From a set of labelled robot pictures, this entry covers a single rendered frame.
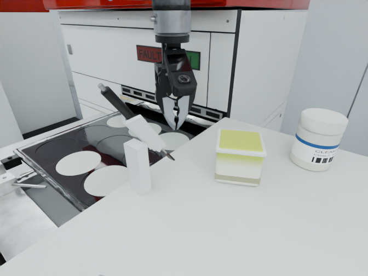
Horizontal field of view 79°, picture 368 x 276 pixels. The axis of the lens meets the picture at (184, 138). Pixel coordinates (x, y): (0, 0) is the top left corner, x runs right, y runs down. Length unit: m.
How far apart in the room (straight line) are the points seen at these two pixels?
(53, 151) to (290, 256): 0.57
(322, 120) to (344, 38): 1.61
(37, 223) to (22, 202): 0.08
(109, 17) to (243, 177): 0.70
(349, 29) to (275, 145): 1.57
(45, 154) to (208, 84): 0.46
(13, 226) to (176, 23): 0.47
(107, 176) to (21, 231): 0.17
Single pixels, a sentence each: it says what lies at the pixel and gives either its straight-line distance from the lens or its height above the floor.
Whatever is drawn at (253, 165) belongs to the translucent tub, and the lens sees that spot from 0.36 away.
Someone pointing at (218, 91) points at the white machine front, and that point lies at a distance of 0.61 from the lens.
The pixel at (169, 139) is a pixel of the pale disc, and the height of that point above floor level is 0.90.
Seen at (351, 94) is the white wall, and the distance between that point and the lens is 2.07.
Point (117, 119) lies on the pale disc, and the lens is 0.78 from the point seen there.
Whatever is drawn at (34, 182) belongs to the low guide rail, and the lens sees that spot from 0.70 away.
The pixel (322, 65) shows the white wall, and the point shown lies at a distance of 2.04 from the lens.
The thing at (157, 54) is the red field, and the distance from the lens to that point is 0.72.
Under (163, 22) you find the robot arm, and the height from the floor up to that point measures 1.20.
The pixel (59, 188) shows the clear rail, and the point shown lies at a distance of 0.53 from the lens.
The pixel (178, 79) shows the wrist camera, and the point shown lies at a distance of 0.41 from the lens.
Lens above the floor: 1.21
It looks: 29 degrees down
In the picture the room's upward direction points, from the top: straight up
